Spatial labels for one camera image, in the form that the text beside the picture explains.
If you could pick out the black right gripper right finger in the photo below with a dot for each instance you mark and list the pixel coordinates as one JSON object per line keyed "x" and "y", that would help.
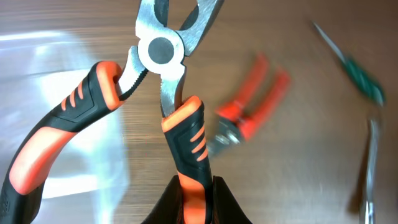
{"x": 226, "y": 209}

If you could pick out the red handled cutter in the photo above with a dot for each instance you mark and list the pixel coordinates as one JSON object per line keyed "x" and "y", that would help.
{"x": 234, "y": 125}

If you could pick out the clear plastic container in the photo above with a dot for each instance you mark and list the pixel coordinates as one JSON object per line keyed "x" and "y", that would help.
{"x": 63, "y": 159}

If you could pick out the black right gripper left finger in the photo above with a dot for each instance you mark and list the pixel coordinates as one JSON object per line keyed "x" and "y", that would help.
{"x": 169, "y": 208}

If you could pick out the orange black needle-nose pliers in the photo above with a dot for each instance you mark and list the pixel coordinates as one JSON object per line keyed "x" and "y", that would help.
{"x": 186, "y": 140}

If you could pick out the green handled screwdriver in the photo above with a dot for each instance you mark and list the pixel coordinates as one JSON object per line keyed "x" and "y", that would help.
{"x": 364, "y": 82}

